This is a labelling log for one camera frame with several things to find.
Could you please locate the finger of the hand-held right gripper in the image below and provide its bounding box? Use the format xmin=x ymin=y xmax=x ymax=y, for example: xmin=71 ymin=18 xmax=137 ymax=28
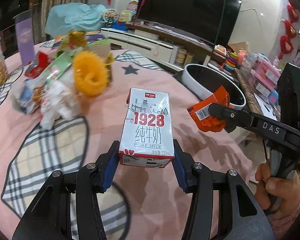
xmin=207 ymin=102 xmax=256 ymax=131

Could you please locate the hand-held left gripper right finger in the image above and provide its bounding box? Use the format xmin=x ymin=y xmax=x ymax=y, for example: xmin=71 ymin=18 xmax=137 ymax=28
xmin=172 ymin=139 xmax=277 ymax=240

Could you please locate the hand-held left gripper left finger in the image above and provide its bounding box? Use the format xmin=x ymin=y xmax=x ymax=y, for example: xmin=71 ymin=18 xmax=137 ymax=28
xmin=12 ymin=141 xmax=120 ymax=240

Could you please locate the orange snack wrapper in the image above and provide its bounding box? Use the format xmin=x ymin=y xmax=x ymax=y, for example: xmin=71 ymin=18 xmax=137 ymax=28
xmin=186 ymin=85 xmax=234 ymax=133

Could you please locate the white milk carton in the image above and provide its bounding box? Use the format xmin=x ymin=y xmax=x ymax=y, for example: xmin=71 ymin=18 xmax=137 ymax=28
xmin=118 ymin=87 xmax=175 ymax=168

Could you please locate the white round trash bin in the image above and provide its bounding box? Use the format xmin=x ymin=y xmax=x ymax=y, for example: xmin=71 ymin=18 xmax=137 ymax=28
xmin=181 ymin=63 xmax=247 ymax=110

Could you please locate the person's right hand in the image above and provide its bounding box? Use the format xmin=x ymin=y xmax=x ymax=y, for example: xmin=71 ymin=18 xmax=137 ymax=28
xmin=254 ymin=160 xmax=300 ymax=230

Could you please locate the rainbow stacking rings toy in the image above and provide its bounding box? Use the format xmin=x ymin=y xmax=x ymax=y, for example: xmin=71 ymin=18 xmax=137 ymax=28
xmin=222 ymin=51 xmax=239 ymax=74

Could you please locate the pink toy cup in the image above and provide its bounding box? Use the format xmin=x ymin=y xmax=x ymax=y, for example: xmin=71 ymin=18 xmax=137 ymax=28
xmin=237 ymin=50 xmax=248 ymax=67

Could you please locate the beige round tin stack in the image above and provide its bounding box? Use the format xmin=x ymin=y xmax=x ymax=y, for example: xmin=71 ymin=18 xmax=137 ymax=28
xmin=175 ymin=49 xmax=187 ymax=65

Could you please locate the white crumpled plastic bag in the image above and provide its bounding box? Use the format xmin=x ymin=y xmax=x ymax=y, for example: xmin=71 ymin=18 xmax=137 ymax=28
xmin=40 ymin=79 xmax=77 ymax=128

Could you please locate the blue and white packet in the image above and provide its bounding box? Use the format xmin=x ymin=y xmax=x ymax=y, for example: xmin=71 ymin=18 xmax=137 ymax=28
xmin=12 ymin=80 xmax=44 ymax=114

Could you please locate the tan snack box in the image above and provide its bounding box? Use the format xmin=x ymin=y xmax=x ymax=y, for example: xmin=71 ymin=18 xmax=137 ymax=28
xmin=86 ymin=40 xmax=114 ymax=83

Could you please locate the white and wood tv stand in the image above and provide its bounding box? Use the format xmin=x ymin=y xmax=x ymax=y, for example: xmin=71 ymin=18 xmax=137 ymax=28
xmin=100 ymin=21 xmax=215 ymax=74

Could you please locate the black television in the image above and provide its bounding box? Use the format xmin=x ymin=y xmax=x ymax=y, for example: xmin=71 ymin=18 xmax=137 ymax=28
xmin=136 ymin=0 xmax=242 ymax=47

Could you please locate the red snack packet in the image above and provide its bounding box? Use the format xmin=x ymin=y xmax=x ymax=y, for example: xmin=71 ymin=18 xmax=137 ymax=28
xmin=24 ymin=51 xmax=53 ymax=78

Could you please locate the yellow crinkled wrapper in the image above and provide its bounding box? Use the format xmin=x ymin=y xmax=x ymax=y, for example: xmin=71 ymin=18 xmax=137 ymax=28
xmin=57 ymin=29 xmax=88 ymax=55

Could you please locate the blue toy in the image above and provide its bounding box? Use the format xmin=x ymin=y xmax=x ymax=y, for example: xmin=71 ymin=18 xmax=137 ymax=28
xmin=112 ymin=21 xmax=128 ymax=32

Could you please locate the yellow green toy box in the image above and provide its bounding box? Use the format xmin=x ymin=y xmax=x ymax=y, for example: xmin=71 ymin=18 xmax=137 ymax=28
xmin=118 ymin=10 xmax=133 ymax=23

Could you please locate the ferris wheel toy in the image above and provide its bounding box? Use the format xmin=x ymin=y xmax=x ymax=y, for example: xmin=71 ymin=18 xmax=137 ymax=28
xmin=101 ymin=9 xmax=118 ymax=29

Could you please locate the pink arched toy box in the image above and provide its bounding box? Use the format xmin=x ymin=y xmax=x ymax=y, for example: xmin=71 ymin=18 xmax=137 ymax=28
xmin=126 ymin=0 xmax=139 ymax=13

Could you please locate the teal cloth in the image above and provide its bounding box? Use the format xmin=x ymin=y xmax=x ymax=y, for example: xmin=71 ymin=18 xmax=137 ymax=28
xmin=45 ymin=4 xmax=105 ymax=40

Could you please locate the purple bottle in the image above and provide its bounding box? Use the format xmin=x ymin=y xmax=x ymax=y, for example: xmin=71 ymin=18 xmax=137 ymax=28
xmin=13 ymin=10 xmax=37 ymax=67

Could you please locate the red lantern wall decoration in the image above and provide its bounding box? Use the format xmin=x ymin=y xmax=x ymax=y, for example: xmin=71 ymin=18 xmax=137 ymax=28
xmin=286 ymin=0 xmax=299 ymax=23
xmin=282 ymin=19 xmax=297 ymax=38
xmin=277 ymin=35 xmax=294 ymax=60

